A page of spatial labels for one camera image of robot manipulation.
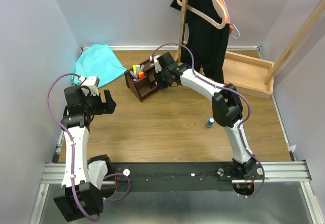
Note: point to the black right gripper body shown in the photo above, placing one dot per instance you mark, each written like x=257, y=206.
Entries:
x=162, y=80

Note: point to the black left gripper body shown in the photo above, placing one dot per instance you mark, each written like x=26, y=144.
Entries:
x=99, y=107

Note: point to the orange black highlighter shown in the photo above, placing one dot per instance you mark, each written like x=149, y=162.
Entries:
x=141, y=74

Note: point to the white yellow marker pen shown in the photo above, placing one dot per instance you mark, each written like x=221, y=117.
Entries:
x=135, y=71

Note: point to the red marker pen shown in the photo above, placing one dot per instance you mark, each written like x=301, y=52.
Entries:
x=133, y=75

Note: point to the blue ink bottle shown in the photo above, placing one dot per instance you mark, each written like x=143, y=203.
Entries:
x=210, y=122

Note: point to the pale mint highlighter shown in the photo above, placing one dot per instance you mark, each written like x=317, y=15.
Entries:
x=138, y=67

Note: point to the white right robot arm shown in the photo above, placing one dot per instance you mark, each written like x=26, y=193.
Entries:
x=226, y=106

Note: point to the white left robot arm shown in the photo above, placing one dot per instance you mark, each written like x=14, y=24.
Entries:
x=80, y=193

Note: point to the dark wooden desk organizer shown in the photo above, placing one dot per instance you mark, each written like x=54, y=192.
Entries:
x=144, y=87

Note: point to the turquoise t-shirt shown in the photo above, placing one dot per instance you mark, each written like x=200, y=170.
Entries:
x=99, y=60

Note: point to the black hanging garment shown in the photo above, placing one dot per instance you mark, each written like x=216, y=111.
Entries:
x=207, y=43

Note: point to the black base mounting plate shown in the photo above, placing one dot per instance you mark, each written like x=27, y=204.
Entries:
x=183, y=176

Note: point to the orange plastic hanger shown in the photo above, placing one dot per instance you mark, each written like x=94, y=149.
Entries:
x=222, y=12

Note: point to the wooden clothes rack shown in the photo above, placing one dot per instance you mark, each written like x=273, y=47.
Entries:
x=255, y=76

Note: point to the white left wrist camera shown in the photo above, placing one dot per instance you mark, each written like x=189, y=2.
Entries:
x=90, y=83

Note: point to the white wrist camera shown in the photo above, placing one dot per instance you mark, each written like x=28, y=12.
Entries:
x=154, y=62
x=90, y=83

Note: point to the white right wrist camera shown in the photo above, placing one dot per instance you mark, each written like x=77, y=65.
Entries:
x=154, y=62

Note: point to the light blue wire hanger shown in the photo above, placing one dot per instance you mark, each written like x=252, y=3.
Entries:
x=234, y=31

